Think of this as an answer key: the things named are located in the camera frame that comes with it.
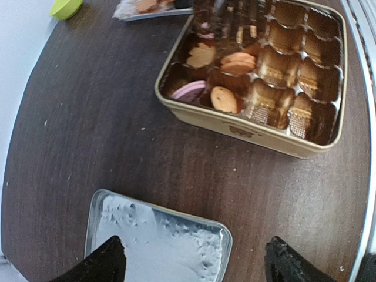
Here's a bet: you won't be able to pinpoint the flower shaped cookie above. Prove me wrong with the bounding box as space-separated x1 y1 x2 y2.
186 43 216 68

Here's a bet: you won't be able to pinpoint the gold cookie tin box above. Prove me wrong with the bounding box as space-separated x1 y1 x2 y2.
155 1 347 159

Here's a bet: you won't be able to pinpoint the pink round cookie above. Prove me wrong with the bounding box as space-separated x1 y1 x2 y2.
171 80 206 102
196 22 214 39

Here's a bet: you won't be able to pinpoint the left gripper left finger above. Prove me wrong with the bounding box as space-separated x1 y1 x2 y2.
52 236 126 282

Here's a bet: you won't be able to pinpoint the floral cookie tray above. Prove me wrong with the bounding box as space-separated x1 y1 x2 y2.
113 0 193 22

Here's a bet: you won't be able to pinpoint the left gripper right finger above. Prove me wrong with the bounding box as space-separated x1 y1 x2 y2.
264 236 335 282

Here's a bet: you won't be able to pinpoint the silver tin lid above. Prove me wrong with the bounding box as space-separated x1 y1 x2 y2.
85 189 233 281

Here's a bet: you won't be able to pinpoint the steel kitchen tongs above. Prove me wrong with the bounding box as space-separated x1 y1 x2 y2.
193 1 267 41

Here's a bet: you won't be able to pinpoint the front aluminium rail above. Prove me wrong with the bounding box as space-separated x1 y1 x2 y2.
342 0 376 282

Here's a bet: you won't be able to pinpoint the green plastic bowl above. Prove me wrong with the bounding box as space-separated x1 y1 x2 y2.
49 0 83 21

